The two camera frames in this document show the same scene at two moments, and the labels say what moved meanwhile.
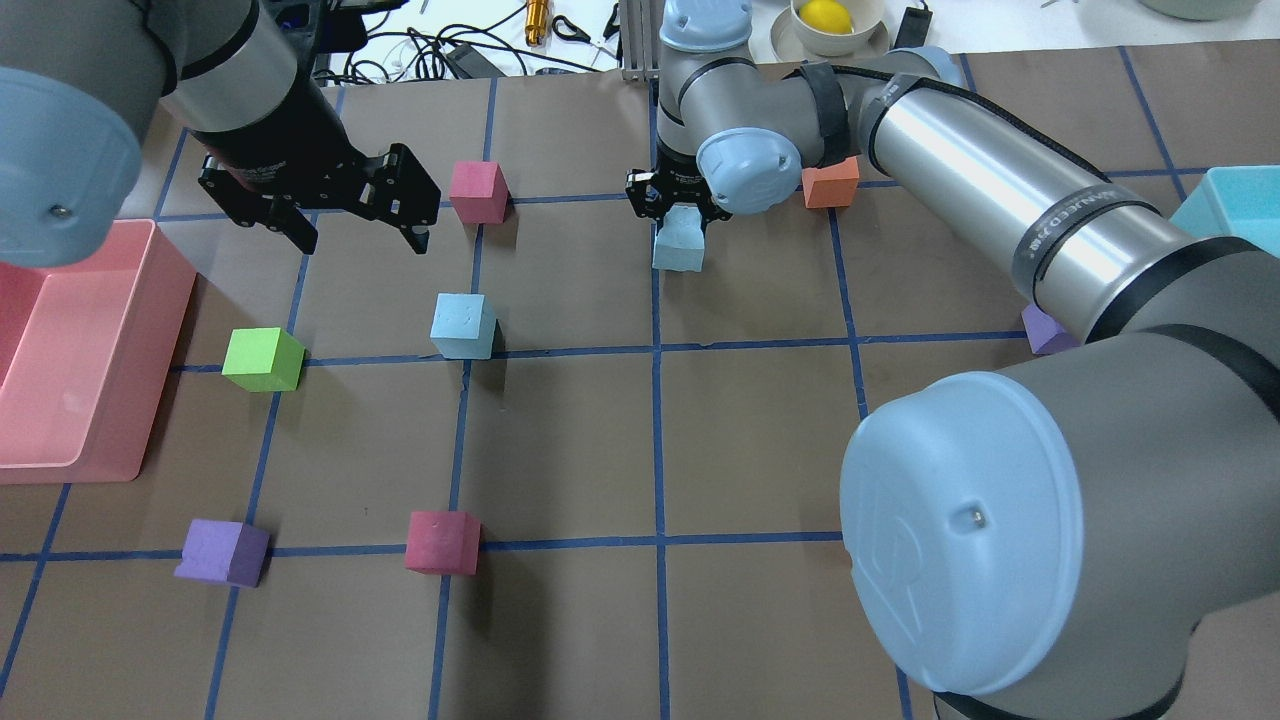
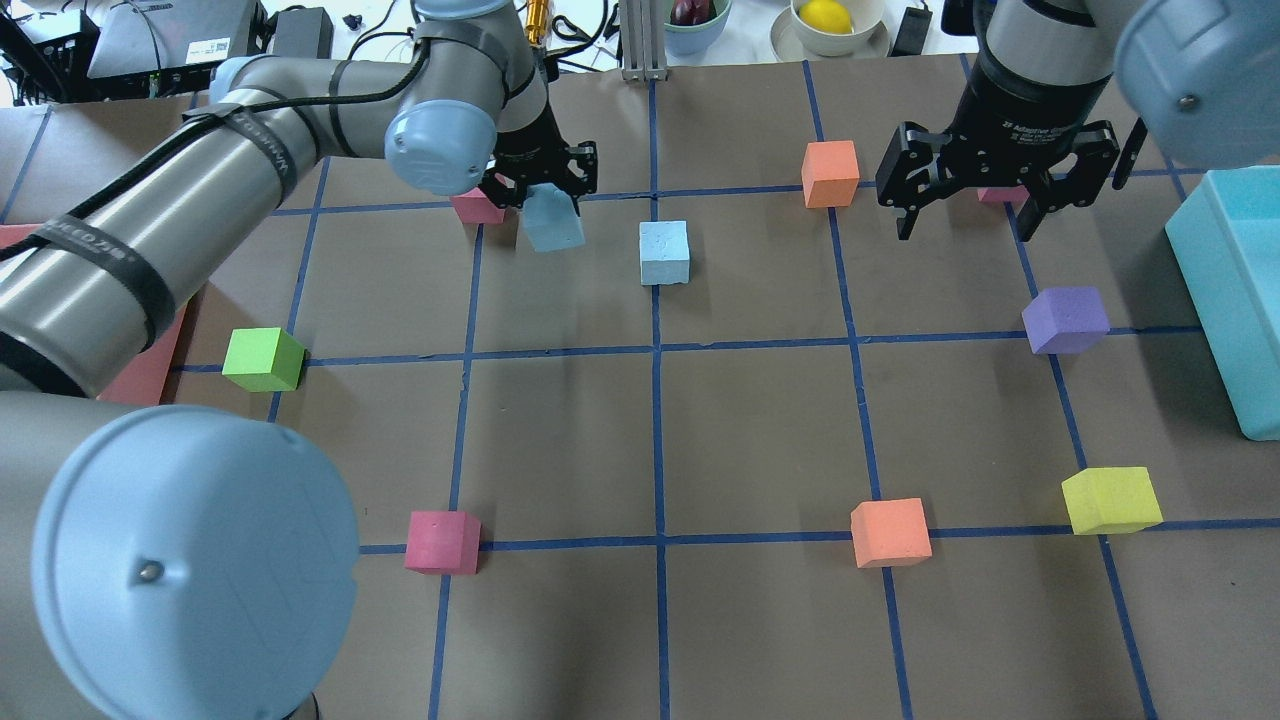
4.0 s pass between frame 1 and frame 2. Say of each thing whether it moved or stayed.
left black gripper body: moved
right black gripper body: moved
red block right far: stayed
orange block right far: stayed
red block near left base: stayed
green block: stayed
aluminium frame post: stayed
